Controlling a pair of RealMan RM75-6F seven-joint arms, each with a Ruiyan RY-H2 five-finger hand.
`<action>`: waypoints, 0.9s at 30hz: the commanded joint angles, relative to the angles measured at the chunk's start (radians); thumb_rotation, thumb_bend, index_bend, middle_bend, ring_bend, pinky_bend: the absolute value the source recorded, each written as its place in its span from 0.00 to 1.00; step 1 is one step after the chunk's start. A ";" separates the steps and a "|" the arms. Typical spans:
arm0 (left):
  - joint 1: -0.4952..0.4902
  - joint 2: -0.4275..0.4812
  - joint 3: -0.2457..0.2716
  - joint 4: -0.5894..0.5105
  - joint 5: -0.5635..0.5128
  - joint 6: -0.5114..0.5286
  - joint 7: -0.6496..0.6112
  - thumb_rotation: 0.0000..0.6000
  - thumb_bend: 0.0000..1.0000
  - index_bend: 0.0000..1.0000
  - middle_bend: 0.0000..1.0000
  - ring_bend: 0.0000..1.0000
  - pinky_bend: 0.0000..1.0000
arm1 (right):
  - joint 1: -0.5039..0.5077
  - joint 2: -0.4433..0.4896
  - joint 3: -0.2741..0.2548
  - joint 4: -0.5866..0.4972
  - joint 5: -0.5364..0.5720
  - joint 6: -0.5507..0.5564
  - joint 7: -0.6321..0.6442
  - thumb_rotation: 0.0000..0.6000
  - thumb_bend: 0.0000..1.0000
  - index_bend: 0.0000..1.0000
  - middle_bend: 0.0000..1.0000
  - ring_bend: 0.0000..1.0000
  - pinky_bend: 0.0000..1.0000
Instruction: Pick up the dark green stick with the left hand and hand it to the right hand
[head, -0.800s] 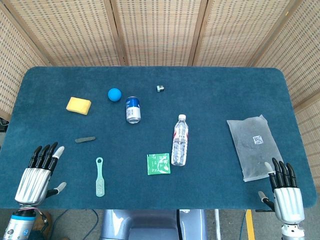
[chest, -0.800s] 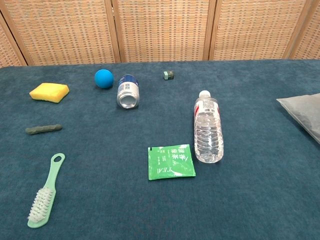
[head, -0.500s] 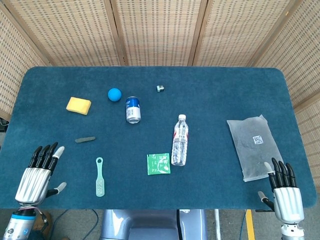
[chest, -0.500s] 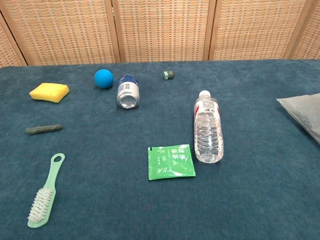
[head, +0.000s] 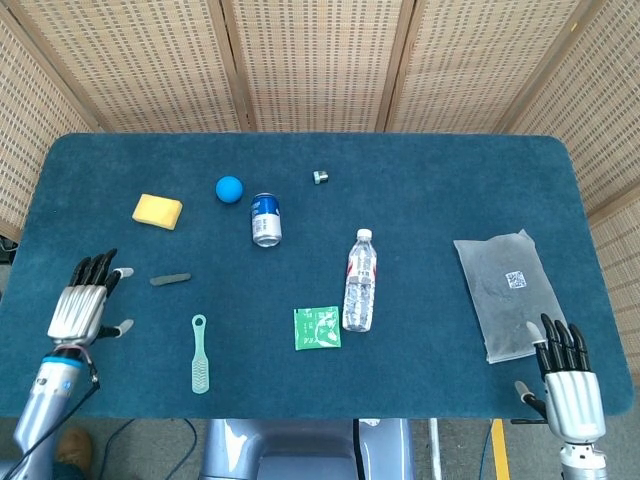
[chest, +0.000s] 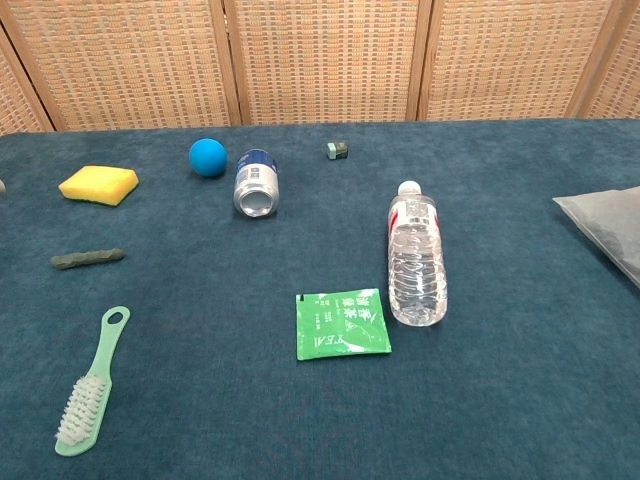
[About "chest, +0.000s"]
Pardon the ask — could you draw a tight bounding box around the blue and silver can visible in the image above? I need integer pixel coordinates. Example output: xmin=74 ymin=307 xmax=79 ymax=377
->
xmin=232 ymin=147 xmax=279 ymax=219

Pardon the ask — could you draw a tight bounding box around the green tea sachet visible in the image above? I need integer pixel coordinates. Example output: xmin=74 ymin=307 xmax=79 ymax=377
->
xmin=295 ymin=287 xmax=393 ymax=362

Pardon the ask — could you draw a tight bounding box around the clear plastic water bottle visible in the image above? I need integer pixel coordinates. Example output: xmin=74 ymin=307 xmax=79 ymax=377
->
xmin=387 ymin=180 xmax=449 ymax=328

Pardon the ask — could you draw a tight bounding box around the blue rubber ball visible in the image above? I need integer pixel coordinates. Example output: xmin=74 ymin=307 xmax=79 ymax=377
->
xmin=188 ymin=138 xmax=229 ymax=178

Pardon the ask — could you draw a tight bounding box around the wicker folding screen panel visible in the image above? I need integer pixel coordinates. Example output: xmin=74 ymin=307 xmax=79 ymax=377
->
xmin=0 ymin=0 xmax=244 ymax=132
xmin=417 ymin=0 xmax=624 ymax=122
xmin=572 ymin=0 xmax=640 ymax=120
xmin=222 ymin=0 xmax=434 ymax=126
xmin=0 ymin=27 xmax=54 ymax=135

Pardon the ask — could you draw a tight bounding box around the yellow sponge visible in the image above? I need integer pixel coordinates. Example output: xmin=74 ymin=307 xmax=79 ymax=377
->
xmin=58 ymin=165 xmax=140 ymax=208

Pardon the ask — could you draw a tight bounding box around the light green scrub brush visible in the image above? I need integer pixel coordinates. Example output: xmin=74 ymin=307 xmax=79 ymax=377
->
xmin=53 ymin=305 xmax=132 ymax=458

